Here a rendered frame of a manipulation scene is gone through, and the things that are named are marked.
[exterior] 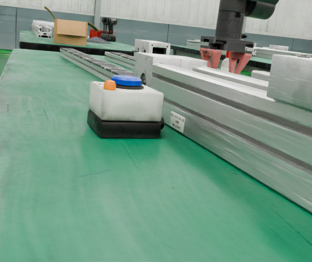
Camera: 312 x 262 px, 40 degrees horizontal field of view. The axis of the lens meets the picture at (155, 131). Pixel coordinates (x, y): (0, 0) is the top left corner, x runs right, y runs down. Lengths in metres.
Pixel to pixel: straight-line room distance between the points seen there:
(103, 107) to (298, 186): 0.25
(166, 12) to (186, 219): 11.91
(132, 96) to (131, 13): 11.42
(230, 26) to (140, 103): 0.45
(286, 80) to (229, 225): 0.14
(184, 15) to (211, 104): 11.86
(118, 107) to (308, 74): 0.24
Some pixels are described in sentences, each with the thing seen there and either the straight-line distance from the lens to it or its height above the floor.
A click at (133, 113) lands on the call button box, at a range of 0.54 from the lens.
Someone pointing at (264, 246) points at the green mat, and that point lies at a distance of 0.31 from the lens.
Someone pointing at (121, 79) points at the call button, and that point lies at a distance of 0.55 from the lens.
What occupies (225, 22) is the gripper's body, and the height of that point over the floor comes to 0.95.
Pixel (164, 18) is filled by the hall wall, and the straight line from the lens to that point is 12.18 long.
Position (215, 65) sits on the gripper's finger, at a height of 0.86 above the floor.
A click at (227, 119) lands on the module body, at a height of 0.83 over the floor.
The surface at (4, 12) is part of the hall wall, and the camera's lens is 11.64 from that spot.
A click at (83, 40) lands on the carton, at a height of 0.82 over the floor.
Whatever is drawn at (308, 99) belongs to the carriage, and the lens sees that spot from 0.37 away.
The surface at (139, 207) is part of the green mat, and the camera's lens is 0.34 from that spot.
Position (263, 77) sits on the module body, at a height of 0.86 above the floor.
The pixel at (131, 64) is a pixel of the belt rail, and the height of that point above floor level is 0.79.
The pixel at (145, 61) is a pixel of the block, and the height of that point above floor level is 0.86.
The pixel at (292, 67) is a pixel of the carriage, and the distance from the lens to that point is 0.39.
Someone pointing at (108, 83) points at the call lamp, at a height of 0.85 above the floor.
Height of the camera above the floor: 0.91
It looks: 13 degrees down
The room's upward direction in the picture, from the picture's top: 6 degrees clockwise
